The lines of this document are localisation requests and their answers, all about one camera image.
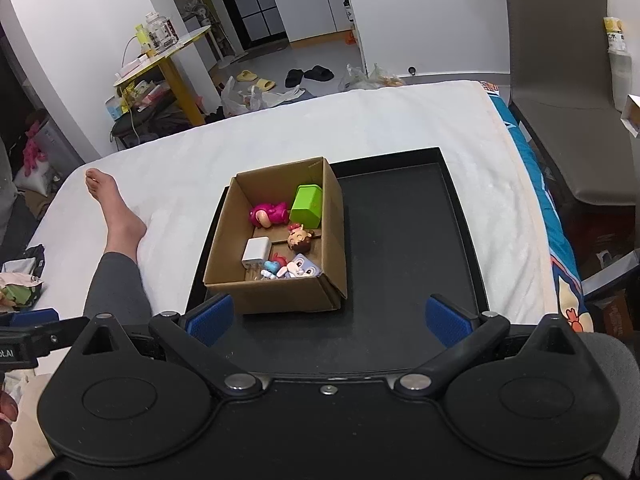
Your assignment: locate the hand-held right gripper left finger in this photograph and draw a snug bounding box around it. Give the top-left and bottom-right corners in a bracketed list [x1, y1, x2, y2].
[62, 294, 264, 399]

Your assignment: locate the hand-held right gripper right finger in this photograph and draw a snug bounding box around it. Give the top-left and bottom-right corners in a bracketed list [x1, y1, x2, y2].
[394, 294, 597, 398]

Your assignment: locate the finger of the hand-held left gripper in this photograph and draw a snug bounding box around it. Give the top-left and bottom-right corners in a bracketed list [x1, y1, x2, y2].
[10, 308, 91, 343]

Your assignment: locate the brown cardboard box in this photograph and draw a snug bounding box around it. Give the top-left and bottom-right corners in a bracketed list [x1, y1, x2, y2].
[202, 156, 348, 316]

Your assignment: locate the white plug charger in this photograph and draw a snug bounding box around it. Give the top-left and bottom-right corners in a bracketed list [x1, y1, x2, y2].
[241, 238, 271, 268]

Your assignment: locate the small blue red figurine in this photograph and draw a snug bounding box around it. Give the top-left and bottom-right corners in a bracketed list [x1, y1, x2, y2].
[260, 254, 288, 281]

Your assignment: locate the black tray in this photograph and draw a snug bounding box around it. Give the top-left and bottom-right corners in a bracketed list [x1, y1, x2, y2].
[185, 147, 491, 376]

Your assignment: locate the bunny cube toy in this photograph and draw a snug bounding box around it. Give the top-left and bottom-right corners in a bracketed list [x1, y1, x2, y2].
[285, 254, 321, 278]

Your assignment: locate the pink bear toy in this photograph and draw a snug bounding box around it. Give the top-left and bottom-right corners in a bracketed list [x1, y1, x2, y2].
[250, 202, 290, 228]

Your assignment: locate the brown deer figurine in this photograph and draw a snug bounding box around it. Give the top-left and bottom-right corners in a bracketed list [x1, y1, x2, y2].
[286, 225, 315, 253]

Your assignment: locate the green cube toy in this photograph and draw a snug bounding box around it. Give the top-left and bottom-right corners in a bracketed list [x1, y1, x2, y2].
[290, 185, 323, 228]

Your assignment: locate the person's left hand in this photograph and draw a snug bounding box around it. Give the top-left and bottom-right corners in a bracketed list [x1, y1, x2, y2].
[0, 390, 19, 467]

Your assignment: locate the cartoon printed blanket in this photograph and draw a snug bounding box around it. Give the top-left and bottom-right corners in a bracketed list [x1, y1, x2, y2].
[0, 272, 43, 308]

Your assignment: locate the black white printed cloth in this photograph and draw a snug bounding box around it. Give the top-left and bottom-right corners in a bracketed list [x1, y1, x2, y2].
[2, 244, 46, 281]

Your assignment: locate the cream cloth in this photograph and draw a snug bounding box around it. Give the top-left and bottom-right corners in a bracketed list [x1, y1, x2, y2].
[10, 372, 56, 480]

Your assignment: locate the person's left leg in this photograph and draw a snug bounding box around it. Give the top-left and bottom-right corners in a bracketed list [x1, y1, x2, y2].
[82, 169, 153, 326]

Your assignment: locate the person's leg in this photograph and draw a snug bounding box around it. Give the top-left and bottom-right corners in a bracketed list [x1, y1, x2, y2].
[572, 331, 633, 381]
[82, 169, 153, 326]

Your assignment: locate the blue cartoon bed sheet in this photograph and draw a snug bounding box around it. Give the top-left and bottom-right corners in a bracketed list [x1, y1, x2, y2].
[480, 80, 596, 333]

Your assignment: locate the white sack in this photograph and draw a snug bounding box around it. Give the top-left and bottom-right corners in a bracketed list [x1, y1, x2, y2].
[15, 160, 58, 196]

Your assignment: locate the person's right leg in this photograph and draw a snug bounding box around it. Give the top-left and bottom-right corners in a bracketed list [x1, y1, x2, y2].
[572, 331, 633, 381]

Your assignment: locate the pink plush toy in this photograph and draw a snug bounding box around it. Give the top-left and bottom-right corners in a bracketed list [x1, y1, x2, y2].
[22, 122, 48, 176]

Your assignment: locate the clear storage bin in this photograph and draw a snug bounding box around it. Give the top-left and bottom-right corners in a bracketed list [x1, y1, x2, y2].
[35, 120, 71, 171]

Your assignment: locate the white plastic bag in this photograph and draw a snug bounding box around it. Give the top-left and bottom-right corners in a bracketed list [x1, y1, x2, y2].
[221, 76, 268, 116]

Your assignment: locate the pile of snack packets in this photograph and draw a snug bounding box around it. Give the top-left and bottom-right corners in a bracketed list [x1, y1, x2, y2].
[120, 80, 171, 108]

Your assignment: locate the yellow-legged side table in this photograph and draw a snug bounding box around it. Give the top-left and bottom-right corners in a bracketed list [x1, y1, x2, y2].
[110, 25, 213, 133]

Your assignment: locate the clear plastic bag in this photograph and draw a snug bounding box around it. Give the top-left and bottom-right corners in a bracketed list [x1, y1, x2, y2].
[367, 64, 406, 88]
[339, 64, 368, 92]

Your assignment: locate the white power strip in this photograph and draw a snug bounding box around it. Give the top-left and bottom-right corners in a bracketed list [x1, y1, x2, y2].
[117, 57, 151, 78]

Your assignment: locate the small cardboard box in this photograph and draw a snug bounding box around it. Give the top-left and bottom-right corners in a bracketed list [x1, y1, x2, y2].
[620, 95, 640, 138]

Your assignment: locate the white stand fan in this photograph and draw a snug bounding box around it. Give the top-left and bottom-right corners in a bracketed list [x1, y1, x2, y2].
[182, 2, 236, 68]

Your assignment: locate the grey chair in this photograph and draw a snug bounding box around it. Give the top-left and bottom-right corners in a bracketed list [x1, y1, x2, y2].
[502, 0, 640, 206]

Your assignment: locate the clear glass jar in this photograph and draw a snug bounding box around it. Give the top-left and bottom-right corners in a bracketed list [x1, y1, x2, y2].
[145, 12, 178, 51]

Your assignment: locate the white bottle yellow label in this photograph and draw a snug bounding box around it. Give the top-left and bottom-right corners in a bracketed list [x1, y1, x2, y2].
[602, 16, 632, 106]

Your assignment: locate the dark glass-pane door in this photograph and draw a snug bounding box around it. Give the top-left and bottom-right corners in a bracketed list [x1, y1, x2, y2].
[207, 0, 291, 53]

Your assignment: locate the white cabinet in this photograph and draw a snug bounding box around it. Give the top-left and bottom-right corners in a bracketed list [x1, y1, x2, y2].
[270, 0, 353, 43]

